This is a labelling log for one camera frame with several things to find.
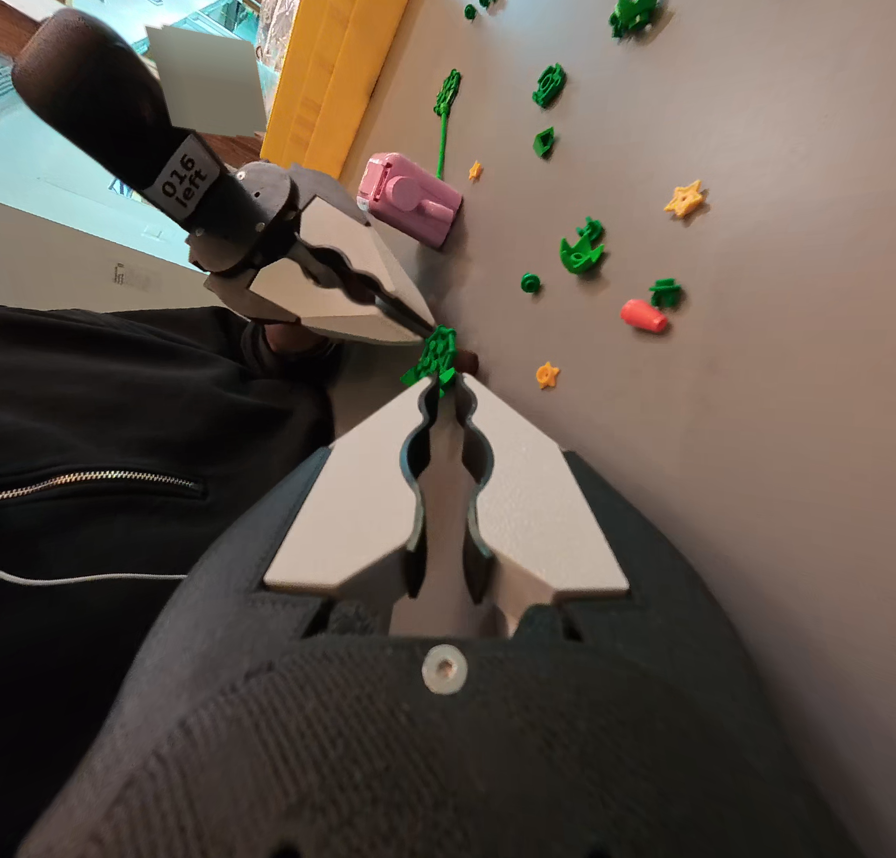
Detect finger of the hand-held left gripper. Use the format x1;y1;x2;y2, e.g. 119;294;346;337
248;255;428;348
295;195;438;337

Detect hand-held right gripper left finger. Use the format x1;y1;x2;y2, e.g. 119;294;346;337
263;375;441;629

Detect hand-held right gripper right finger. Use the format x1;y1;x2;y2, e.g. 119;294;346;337
454;374;631;631

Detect green web plant assembly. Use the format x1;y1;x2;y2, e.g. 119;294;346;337
401;325;481;391

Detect person's left forearm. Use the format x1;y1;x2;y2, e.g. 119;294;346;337
238;318;344;397

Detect person's left hand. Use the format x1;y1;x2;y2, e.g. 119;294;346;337
259;321;344;358

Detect pink brick watering can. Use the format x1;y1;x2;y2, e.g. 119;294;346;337
357;153;464;250

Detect green flat stem piece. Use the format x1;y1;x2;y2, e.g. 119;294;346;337
433;68;463;181

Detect yellow plastic bin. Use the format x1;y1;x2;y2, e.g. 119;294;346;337
262;0;424;181

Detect clear plastic bags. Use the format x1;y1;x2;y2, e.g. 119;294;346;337
255;0;307;56

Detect person's black jacket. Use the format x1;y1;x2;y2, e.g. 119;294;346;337
0;304;344;852

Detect red cone brick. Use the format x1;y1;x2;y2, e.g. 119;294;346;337
620;300;670;334

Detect green clawed plant brick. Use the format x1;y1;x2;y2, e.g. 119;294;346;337
559;217;607;276

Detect green round plate brick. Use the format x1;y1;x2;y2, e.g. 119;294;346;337
531;63;567;109

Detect green spiky plant brick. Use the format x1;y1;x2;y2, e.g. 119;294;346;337
607;0;665;39

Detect wooden post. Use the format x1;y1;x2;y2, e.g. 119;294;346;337
0;0;268;167

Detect white cable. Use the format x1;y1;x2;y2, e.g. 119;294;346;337
0;570;190;587

